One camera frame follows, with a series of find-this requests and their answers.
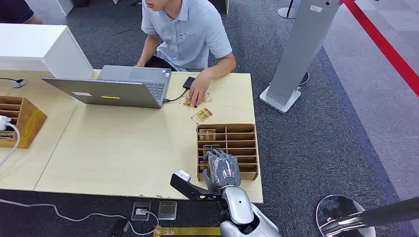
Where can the person's left hand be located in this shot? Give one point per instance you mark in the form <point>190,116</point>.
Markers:
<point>199,90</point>

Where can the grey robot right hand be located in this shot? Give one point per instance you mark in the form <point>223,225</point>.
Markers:
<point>222,170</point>

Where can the person's right forearm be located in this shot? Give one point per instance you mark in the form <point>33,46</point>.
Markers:
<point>147,49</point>

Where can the person's left forearm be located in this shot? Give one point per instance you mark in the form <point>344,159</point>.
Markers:
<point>222,68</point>

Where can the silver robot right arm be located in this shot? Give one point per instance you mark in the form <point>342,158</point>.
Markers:
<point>240,209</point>

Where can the gold card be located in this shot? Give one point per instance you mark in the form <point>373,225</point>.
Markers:
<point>211,147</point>
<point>207,97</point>
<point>202,115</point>
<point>185,101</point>
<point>207,134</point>
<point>203,165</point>

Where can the black card reader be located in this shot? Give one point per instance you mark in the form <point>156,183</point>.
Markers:
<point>189,82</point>

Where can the wooden card rack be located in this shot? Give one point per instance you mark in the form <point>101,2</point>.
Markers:
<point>240,145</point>
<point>27,122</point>

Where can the person in dark top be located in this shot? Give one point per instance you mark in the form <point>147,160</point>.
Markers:
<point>13,9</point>

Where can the closed floor socket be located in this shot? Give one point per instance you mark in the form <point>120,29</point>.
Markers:
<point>167,210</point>

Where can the yellow floor tape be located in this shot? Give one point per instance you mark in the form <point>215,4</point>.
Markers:
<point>190,231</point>

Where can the floor socket with plug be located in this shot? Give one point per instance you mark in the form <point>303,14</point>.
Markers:
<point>141,206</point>

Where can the grey laptop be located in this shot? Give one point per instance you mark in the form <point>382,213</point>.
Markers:
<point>108,93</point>

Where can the white power plug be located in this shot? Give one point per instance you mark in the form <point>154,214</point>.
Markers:
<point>141,211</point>

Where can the grey kiosk stand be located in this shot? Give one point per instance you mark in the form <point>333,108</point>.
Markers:
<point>301,49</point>

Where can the round stanchion base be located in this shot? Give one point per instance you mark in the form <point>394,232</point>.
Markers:
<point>287,13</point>

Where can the white box cabinet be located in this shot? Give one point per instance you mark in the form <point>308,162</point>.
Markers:
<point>36,45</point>

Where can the white furniture panel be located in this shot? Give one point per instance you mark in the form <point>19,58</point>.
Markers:
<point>52,6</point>

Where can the red barrier belt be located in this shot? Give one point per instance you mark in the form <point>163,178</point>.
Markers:
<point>383,44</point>

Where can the white power adapter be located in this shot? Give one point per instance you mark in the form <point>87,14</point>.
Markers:
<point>4,122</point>

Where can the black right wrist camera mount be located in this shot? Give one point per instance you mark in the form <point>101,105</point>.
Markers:
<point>190,191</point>

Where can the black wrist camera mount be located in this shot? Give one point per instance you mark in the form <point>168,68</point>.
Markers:
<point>190,191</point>
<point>118,228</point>

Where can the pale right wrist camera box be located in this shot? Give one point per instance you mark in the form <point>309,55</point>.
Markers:
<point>182,175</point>

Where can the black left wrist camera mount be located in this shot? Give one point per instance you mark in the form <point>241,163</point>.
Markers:
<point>118,228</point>

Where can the chrome stanchion post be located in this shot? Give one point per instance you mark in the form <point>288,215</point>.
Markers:
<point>347,219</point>

